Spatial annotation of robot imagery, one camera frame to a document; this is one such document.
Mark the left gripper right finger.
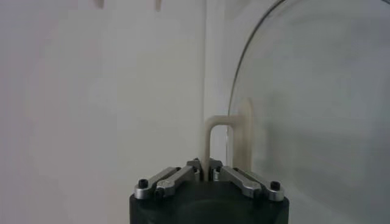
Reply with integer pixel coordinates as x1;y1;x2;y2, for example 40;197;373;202
209;158;285;203

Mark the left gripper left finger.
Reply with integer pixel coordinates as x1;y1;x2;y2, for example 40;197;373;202
133;158;202;201

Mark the glass lid with cream handle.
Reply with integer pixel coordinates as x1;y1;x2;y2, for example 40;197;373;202
199;0;390;224

